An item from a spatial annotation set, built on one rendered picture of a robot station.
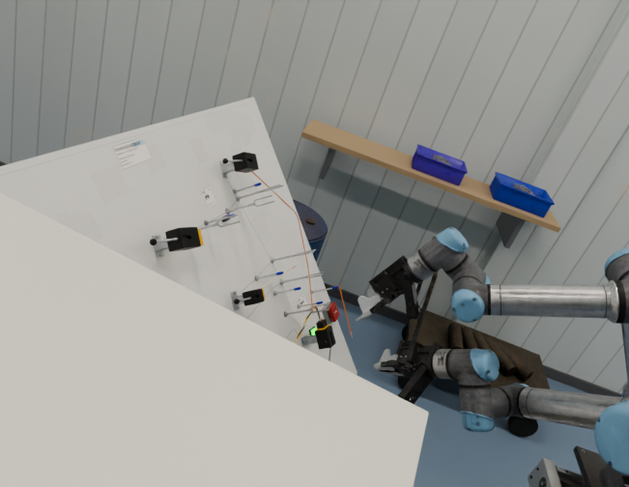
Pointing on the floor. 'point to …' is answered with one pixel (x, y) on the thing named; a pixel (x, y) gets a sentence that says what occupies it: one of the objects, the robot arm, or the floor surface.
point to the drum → (315, 233)
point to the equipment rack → (162, 381)
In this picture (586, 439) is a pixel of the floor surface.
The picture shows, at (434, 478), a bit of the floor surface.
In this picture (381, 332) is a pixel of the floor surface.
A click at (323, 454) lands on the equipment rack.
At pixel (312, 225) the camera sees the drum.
